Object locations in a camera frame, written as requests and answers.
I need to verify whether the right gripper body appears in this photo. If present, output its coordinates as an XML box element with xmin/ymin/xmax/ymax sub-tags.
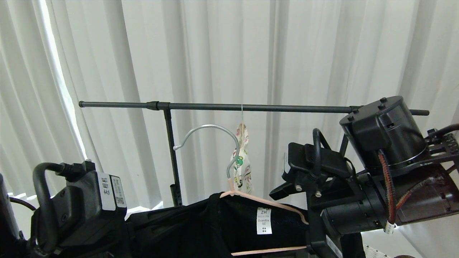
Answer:
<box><xmin>307</xmin><ymin>183</ymin><xmax>395</xmax><ymax>258</ymax></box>

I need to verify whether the cream printed garment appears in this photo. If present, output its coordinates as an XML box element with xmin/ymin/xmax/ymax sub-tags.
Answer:
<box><xmin>232</xmin><ymin>124</ymin><xmax>253</xmax><ymax>196</ymax></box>

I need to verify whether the black garment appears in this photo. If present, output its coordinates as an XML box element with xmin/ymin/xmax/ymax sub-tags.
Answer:
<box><xmin>126</xmin><ymin>193</ymin><xmax>366</xmax><ymax>258</ymax></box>

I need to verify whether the white laundry basket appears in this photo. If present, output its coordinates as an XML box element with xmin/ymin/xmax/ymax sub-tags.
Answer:
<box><xmin>362</xmin><ymin>245</ymin><xmax>392</xmax><ymax>258</ymax></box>

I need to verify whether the black clothes rack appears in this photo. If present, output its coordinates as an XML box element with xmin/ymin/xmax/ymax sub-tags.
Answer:
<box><xmin>79</xmin><ymin>101</ymin><xmax>430</xmax><ymax>207</ymax></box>

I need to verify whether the white curtain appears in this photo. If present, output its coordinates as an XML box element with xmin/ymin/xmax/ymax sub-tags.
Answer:
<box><xmin>0</xmin><ymin>0</ymin><xmax>459</xmax><ymax>219</ymax></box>

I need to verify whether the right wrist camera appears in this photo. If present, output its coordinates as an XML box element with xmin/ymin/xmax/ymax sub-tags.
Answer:
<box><xmin>269</xmin><ymin>143</ymin><xmax>354</xmax><ymax>201</ymax></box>

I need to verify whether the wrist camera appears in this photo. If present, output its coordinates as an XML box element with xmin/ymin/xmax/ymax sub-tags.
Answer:
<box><xmin>30</xmin><ymin>161</ymin><xmax>128</xmax><ymax>255</ymax></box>
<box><xmin>269</xmin><ymin>143</ymin><xmax>354</xmax><ymax>201</ymax></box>

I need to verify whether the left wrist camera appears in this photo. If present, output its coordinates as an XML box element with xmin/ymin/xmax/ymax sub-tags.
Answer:
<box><xmin>30</xmin><ymin>161</ymin><xmax>128</xmax><ymax>255</ymax></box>

